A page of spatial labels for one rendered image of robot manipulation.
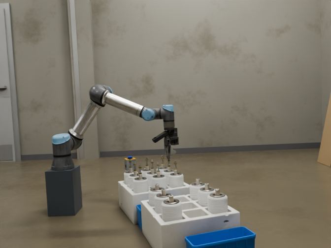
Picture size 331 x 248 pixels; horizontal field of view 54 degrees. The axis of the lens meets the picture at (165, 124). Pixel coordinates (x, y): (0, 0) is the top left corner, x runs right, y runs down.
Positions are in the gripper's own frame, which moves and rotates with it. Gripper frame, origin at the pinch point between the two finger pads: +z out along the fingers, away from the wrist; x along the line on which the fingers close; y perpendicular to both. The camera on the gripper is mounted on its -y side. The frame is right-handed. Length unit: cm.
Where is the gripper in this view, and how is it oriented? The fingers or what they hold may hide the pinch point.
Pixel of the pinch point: (167, 157)
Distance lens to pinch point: 218.8
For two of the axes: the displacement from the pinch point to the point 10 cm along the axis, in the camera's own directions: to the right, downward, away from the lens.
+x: -3.2, -0.5, 9.5
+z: 0.5, 10.0, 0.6
